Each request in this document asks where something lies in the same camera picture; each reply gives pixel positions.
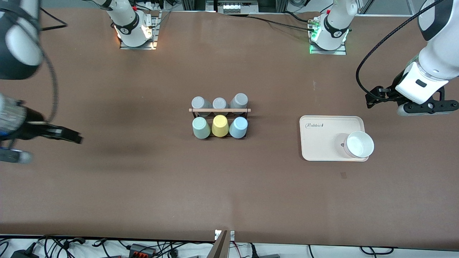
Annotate grey cup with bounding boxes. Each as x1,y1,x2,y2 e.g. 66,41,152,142
212,97,229,116
229,93,249,115
191,96,213,117

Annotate light blue cup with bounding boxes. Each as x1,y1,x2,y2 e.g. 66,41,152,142
228,116,249,139

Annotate aluminium rail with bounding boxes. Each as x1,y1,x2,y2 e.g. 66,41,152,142
358,0,381,15

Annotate black power adapter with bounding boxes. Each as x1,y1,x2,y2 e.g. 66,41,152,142
10,249,39,258

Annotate tangled black cable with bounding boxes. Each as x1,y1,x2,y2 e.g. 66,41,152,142
38,234,87,258

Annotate black wire cup rack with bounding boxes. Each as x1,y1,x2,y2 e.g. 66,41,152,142
189,107,251,139

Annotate black cable loop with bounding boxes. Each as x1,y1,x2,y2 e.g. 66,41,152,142
360,246,396,256

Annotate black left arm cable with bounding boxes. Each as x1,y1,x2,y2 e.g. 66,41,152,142
356,0,443,102

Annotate white label plate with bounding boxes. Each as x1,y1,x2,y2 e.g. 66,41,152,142
214,230,236,241

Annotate yellow cup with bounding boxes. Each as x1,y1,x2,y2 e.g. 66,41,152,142
211,115,230,138

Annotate beige rabbit tray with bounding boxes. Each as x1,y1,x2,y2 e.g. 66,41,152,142
299,115,370,162

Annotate white bowl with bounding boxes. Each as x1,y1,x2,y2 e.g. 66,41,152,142
343,131,375,159

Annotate pale green cup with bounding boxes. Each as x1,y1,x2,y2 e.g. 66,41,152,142
192,117,212,140

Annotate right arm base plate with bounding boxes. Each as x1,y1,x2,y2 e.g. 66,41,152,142
119,10,159,50

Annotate black box orange connectors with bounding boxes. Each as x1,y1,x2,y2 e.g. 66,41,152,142
128,243,157,258

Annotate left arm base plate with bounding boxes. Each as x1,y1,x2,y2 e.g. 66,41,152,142
309,16,347,55

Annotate black cable on table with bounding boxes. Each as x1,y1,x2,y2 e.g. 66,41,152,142
228,11,316,32

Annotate tapered camera post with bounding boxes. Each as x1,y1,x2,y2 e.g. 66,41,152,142
207,230,230,258

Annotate white power strip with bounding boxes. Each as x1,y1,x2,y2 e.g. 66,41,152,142
222,1,259,14

